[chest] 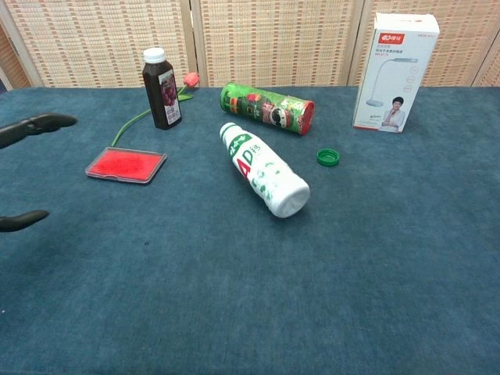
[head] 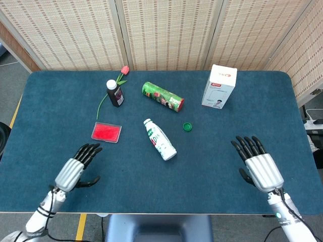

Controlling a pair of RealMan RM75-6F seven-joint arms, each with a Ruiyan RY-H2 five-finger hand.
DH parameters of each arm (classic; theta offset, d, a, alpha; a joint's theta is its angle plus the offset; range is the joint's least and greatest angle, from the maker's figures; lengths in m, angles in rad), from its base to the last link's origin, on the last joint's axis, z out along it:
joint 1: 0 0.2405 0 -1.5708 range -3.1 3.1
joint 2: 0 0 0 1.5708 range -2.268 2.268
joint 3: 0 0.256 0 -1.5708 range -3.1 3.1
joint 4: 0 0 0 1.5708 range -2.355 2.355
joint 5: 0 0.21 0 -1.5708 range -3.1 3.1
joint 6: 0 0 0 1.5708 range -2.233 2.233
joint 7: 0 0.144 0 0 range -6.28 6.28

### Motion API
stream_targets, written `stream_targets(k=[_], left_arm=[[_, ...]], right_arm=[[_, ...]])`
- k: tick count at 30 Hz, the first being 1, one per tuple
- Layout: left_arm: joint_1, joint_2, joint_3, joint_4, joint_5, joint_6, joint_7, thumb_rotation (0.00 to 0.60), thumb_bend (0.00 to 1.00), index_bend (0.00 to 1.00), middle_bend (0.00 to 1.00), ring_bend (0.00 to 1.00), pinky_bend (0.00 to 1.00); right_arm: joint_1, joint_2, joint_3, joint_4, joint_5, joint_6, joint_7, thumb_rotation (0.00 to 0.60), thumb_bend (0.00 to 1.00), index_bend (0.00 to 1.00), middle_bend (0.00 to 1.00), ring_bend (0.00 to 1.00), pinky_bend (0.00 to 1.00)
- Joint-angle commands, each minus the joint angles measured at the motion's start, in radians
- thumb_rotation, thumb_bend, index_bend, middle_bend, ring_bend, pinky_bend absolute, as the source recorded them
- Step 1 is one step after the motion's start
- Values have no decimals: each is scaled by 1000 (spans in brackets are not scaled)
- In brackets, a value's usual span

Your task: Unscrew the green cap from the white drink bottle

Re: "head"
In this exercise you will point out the white bottle with green cap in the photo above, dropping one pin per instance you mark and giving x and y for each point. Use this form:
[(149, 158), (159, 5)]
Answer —
[(161, 143)]

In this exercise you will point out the white lamp box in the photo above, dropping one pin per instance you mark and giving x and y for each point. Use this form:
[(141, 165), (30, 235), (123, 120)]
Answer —
[(219, 85)]

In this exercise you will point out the bamboo folding screen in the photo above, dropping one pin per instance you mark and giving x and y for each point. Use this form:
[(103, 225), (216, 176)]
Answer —
[(164, 30)]

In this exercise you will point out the dark juice bottle white cap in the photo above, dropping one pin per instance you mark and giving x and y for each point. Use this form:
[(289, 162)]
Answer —
[(116, 97)]

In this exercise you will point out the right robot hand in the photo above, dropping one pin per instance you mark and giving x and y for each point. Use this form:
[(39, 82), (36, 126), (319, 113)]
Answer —
[(265, 171)]

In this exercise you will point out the green chips can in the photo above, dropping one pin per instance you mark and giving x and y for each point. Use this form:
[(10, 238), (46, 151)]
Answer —
[(161, 95)]

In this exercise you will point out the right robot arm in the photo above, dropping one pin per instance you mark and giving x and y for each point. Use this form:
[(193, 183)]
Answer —
[(287, 223)]

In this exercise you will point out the black round stool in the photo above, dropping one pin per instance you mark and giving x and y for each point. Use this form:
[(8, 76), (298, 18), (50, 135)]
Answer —
[(3, 138)]

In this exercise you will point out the blue felt table cover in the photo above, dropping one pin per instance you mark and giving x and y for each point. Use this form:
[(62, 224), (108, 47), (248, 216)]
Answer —
[(202, 176)]

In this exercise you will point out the red ink pad case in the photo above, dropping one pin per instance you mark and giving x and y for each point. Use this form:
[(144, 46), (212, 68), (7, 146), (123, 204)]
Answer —
[(106, 131)]

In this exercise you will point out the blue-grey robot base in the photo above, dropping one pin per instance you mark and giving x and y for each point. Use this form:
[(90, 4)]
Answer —
[(156, 227)]

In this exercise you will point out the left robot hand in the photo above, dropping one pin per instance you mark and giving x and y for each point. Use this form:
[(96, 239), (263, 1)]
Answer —
[(69, 174)]

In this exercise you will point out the artificial red tulip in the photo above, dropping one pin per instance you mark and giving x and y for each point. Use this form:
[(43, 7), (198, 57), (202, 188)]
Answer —
[(125, 70)]

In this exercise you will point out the green bottle cap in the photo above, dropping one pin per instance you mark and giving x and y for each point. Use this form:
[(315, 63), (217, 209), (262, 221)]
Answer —
[(188, 126)]

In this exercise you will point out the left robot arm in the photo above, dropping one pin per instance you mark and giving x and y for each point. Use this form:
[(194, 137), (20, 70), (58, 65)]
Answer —
[(38, 221)]

